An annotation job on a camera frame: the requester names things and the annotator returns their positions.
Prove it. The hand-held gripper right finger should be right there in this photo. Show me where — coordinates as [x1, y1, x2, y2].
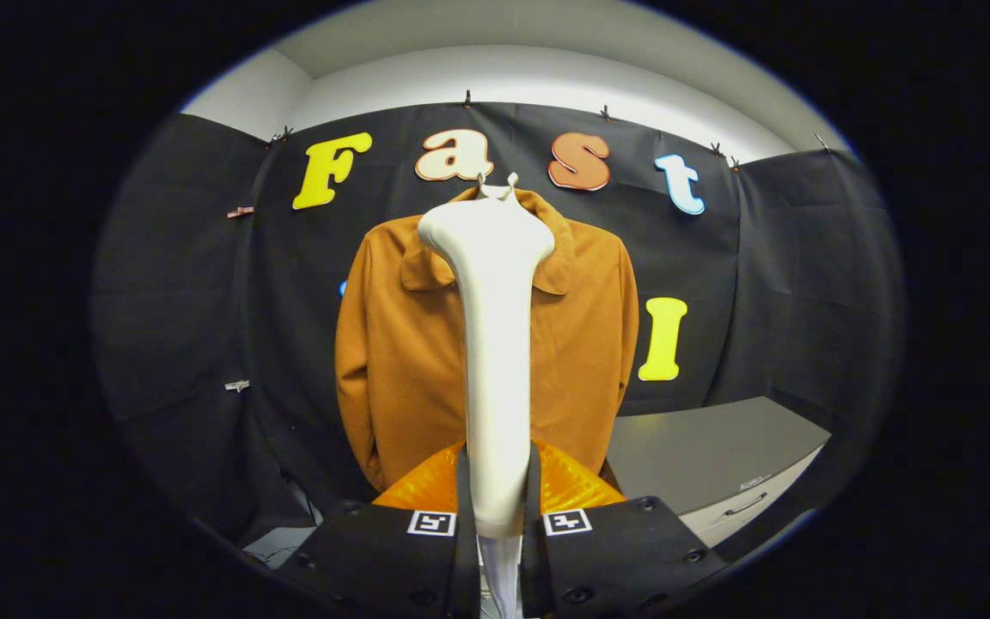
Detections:
[519, 437, 730, 619]

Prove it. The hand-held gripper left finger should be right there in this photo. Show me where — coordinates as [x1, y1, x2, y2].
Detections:
[278, 440, 480, 619]

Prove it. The orange-brown button shirt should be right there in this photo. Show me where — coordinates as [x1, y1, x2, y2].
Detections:
[333, 185, 640, 493]

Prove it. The grey cabinet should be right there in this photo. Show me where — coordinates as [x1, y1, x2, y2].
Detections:
[605, 395, 833, 549]

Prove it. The black backdrop cloth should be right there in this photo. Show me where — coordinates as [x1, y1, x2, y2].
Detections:
[91, 101, 907, 551]

